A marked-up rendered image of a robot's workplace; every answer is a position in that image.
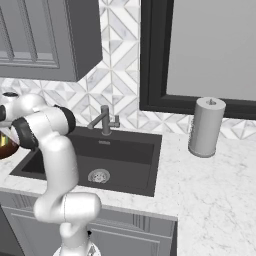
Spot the grey sink tap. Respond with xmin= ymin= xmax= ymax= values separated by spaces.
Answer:
xmin=87 ymin=104 xmax=121 ymax=137

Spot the dark grey sink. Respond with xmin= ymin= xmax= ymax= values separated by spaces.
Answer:
xmin=9 ymin=125 xmax=163 ymax=198

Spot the grey paper towel roll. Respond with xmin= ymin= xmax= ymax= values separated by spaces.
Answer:
xmin=187 ymin=96 xmax=227 ymax=159

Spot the grey base cupboard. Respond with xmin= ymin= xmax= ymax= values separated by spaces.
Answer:
xmin=0 ymin=191 xmax=178 ymax=256

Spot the black framed window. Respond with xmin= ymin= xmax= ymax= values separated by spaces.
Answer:
xmin=138 ymin=0 xmax=256 ymax=121

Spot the grey wall cupboard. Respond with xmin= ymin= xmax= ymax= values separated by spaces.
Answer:
xmin=0 ymin=0 xmax=104 ymax=83

